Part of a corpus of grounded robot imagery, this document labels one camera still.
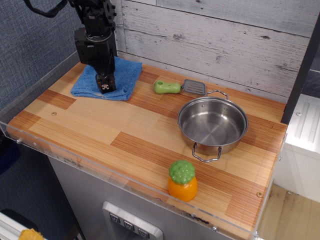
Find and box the blue rag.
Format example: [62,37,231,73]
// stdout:
[70,57,143,101]

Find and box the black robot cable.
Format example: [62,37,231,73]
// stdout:
[23,0,70,19]

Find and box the orange toy pineapple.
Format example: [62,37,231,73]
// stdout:
[168,160,198,202]

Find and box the green handled grey spatula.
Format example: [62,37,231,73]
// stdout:
[153,79,206,96]

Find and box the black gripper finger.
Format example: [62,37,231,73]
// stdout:
[95,74,106,94]
[106,73,117,92]

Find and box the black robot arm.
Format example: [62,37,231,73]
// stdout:
[69,0,117,94]

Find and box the white cabinet at right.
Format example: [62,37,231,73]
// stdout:
[273,94,320,202]

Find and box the silver dispenser button panel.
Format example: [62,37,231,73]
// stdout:
[102,201,164,240]

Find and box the yellow object bottom left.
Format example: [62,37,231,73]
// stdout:
[18,228,44,240]

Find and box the dark vertical post right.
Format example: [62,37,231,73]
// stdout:
[280,16,320,125]

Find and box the stainless steel pot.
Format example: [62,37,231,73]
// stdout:
[177,90,249,163]

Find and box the clear acrylic guard panel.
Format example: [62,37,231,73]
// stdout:
[0,37,288,240]

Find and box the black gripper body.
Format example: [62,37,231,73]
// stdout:
[74,24,117,77]

